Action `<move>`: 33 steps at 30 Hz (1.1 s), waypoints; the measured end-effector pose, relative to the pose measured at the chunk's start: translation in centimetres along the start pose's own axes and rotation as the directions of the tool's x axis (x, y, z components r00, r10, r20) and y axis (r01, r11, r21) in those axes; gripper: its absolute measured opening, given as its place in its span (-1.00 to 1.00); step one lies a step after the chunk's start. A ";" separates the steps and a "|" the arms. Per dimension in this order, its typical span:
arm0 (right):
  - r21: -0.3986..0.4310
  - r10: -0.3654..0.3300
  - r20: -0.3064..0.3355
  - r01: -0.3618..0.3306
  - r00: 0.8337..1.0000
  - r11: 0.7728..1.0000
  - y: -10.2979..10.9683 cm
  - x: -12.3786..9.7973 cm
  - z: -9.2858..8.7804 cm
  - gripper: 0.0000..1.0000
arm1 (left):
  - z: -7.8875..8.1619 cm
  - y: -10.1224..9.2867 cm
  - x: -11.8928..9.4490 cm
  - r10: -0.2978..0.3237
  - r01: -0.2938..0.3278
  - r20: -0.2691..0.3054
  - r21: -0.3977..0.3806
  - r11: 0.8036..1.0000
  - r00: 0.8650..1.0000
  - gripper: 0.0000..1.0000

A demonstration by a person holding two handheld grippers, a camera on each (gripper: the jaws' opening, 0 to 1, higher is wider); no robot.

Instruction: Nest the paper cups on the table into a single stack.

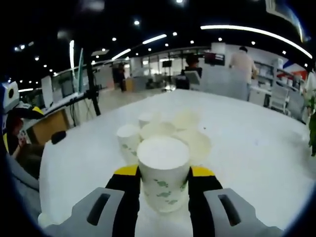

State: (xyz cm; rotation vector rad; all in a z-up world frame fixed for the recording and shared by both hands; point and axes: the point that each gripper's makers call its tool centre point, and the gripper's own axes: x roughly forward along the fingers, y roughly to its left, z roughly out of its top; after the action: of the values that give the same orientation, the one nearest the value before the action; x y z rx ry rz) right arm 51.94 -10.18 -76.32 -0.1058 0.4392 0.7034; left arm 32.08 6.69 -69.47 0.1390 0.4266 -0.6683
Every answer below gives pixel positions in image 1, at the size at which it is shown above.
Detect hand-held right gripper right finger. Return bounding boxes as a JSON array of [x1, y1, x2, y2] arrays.
[[188, 165, 284, 237]]

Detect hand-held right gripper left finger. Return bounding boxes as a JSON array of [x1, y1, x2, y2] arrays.
[[45, 164, 142, 237]]

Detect cluster of white paper cups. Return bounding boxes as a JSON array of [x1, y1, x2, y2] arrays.
[[116, 110, 213, 165]]

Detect green print paper cup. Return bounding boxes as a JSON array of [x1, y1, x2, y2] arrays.
[[136, 137, 191, 213]]

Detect white standing panel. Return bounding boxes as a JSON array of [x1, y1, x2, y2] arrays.
[[41, 75, 54, 107]]

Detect small black object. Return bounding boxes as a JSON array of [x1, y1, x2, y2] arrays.
[[50, 130, 67, 145]]

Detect white table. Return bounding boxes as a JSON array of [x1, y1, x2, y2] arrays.
[[38, 88, 316, 230]]

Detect hanging sign panel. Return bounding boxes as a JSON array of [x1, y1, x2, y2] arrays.
[[76, 47, 84, 97]]

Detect black tripod stand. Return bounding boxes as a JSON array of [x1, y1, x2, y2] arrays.
[[70, 48, 102, 117]]

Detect straight ceiling light strip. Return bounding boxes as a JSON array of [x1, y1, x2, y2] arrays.
[[142, 34, 167, 45], [111, 48, 132, 61], [69, 39, 75, 70]]

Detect wooden cabinet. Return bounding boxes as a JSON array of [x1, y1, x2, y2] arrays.
[[125, 77, 136, 91]]

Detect potted green plant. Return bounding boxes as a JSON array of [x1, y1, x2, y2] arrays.
[[307, 95, 316, 157]]

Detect white mesh office chair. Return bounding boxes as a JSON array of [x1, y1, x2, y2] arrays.
[[270, 85, 290, 113]]

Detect grey office partition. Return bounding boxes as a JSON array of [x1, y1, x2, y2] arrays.
[[201, 66, 250, 102]]

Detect round ceiling downlights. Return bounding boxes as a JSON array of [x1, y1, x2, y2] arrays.
[[13, 0, 309, 72]]

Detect white swivel chair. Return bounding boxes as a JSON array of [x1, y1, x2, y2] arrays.
[[184, 70, 202, 91]]

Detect black monitor on stand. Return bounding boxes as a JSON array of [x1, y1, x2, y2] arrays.
[[162, 60, 173, 75]]

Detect white storage shelf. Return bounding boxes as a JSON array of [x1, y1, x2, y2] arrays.
[[254, 58, 308, 99]]

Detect dark display screen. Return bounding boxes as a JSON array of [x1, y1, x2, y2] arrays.
[[204, 52, 226, 66]]

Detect curved ceiling light strip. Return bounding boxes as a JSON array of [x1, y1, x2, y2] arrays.
[[200, 24, 313, 59]]

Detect ceiling air vent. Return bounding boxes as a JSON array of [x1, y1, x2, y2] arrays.
[[265, 0, 293, 15]]

